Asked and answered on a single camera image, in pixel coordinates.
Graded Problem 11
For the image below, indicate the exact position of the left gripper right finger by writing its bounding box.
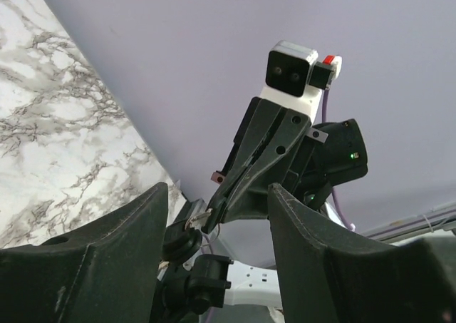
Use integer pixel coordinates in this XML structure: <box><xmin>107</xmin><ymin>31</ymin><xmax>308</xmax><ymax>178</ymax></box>
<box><xmin>267</xmin><ymin>184</ymin><xmax>455</xmax><ymax>322</ymax></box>

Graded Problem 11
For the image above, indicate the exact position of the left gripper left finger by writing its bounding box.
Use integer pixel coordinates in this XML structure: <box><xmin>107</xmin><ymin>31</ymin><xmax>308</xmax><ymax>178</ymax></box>
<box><xmin>1</xmin><ymin>183</ymin><xmax>168</xmax><ymax>322</ymax></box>

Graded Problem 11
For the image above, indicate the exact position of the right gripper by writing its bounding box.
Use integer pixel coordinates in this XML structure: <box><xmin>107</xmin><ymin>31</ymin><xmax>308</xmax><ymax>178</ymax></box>
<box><xmin>202</xmin><ymin>97</ymin><xmax>320</xmax><ymax>232</ymax></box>

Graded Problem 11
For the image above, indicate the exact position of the black-headed key bunch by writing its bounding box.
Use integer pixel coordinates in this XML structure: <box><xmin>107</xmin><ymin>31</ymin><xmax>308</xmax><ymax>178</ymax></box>
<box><xmin>161</xmin><ymin>208</ymin><xmax>213</xmax><ymax>265</ymax></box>

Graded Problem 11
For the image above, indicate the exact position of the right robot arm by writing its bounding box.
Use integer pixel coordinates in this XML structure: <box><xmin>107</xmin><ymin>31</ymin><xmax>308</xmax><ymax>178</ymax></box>
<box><xmin>203</xmin><ymin>97</ymin><xmax>368</xmax><ymax>232</ymax></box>

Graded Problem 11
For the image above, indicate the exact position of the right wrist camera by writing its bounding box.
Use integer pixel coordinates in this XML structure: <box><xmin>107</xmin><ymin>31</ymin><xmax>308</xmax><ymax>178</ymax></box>
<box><xmin>259</xmin><ymin>40</ymin><xmax>343</xmax><ymax>120</ymax></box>

